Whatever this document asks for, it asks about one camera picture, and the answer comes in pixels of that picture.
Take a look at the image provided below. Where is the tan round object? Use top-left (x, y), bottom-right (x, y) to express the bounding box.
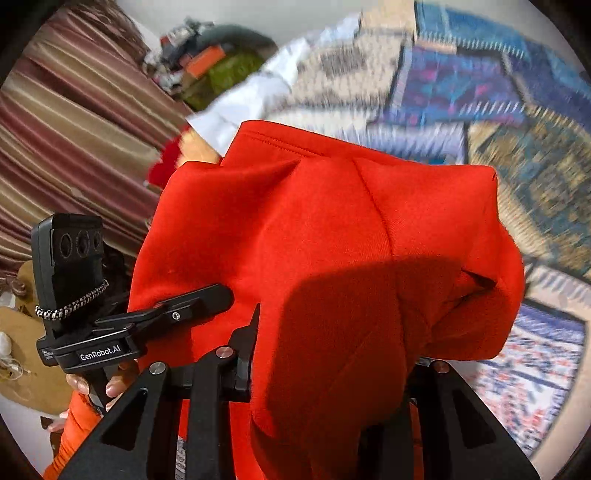
top-left (0, 260), bottom-right (75, 415)

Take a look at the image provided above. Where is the person's left hand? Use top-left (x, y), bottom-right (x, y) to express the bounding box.
top-left (65, 360), bottom-right (140, 412)

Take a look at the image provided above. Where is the red cloth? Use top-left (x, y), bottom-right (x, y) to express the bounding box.
top-left (147, 136), bottom-right (186, 189)

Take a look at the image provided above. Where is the striped brown curtain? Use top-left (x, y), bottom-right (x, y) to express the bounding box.
top-left (0, 4), bottom-right (195, 278)

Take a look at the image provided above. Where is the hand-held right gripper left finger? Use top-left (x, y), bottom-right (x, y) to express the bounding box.
top-left (58, 302), bottom-right (262, 480)

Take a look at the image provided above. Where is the peach cloth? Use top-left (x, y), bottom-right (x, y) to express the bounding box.
top-left (178, 128), bottom-right (221, 164)

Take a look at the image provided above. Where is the person's left forearm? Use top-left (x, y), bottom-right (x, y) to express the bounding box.
top-left (42, 392), bottom-right (105, 480)

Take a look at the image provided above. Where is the red zip jacket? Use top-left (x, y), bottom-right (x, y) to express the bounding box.
top-left (129, 119), bottom-right (527, 480)

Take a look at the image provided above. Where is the pile of clothes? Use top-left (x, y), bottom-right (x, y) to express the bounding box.
top-left (143, 18), bottom-right (278, 112)

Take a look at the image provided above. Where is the white bed sheet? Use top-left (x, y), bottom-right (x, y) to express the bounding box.
top-left (187, 18), bottom-right (365, 155)

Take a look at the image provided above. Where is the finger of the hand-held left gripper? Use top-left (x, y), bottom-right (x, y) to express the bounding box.
top-left (93, 283), bottom-right (235, 330)

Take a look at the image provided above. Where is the braided black white cord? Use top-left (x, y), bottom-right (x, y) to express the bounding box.
top-left (35, 278), bottom-right (112, 321)

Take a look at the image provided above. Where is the patchwork patterned blanket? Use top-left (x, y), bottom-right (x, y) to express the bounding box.
top-left (259, 0), bottom-right (591, 457)

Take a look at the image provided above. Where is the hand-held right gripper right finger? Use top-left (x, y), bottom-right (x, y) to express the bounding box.
top-left (360, 360), bottom-right (541, 480)

